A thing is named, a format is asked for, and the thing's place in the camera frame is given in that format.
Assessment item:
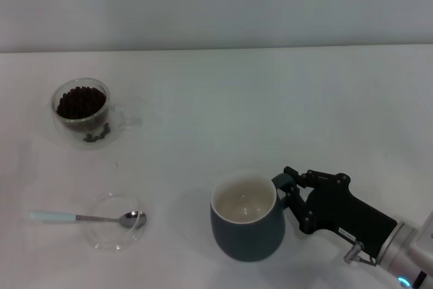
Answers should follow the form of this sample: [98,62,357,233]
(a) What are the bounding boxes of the dark grey ceramic mug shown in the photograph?
[210,169,299,263]

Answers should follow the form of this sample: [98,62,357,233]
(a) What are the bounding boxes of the clear glass saucer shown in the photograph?
[85,191,147,253]

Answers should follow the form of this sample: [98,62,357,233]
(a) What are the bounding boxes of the blue-handled metal spoon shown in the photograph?
[28,210,147,230]

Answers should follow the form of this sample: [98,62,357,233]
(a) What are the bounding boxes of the coffee bean pile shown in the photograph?
[55,86,108,121]

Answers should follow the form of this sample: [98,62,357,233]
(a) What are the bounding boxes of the double-walled glass cup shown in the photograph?
[50,77,143,151]

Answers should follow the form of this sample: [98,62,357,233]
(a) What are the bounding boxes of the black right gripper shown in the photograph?
[283,165,398,259]

